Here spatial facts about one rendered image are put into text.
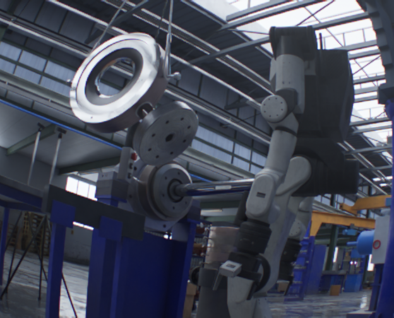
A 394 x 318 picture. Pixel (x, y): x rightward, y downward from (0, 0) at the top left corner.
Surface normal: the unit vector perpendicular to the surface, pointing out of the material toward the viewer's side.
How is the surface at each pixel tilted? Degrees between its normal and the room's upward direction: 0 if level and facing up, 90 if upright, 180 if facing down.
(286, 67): 90
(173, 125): 130
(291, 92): 90
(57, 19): 90
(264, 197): 90
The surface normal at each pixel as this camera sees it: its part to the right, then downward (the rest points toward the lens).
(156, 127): 0.59, 0.62
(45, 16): 0.69, -0.11
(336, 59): -0.43, -0.31
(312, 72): -0.37, 0.58
